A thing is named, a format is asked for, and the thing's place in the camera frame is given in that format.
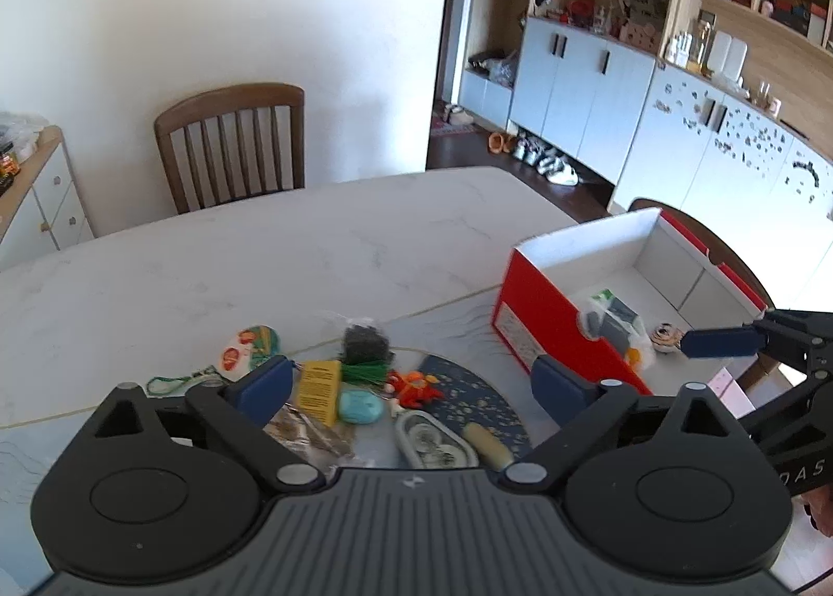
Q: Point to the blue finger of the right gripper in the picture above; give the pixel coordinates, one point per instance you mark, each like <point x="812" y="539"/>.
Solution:
<point x="800" y="318"/>
<point x="719" y="341"/>

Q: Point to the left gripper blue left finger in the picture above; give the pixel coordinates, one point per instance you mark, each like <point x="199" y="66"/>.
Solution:
<point x="234" y="415"/>

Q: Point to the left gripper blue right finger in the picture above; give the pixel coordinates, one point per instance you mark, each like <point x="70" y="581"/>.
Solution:
<point x="589" y="417"/>

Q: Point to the small striped round trinket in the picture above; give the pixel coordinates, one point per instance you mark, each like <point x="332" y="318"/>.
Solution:
<point x="665" y="338"/>

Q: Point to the green embroidered pouch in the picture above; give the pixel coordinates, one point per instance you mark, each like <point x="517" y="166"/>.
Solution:
<point x="244" y="353"/>

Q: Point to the yellow small box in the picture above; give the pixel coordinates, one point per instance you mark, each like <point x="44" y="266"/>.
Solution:
<point x="318" y="389"/>

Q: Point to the beige cylinder roll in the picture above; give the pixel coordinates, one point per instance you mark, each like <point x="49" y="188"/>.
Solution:
<point x="491" y="451"/>

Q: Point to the teal round case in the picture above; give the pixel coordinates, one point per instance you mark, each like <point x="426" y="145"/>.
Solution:
<point x="359" y="407"/>

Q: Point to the plastic bag with toys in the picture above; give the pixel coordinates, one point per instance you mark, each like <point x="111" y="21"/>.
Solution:
<point x="605" y="316"/>

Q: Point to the red white cardboard box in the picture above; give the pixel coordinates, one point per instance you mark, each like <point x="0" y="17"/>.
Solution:
<point x="650" y="265"/>

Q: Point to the black pompom in bag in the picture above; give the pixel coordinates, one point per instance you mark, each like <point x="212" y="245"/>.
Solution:
<point x="362" y="341"/>

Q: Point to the brown wooden chair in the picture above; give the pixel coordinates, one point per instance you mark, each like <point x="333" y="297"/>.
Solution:
<point x="233" y="143"/>

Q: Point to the white wood sideboard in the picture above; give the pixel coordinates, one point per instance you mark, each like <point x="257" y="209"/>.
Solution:
<point x="42" y="211"/>

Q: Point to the white tall cabinet unit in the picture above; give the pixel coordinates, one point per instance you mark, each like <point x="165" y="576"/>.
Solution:
<point x="651" y="49"/>

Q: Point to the red patterned door rug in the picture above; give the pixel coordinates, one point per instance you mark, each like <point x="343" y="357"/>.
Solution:
<point x="441" y="128"/>

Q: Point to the red plush keychain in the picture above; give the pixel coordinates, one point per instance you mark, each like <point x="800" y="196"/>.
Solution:
<point x="412" y="391"/>

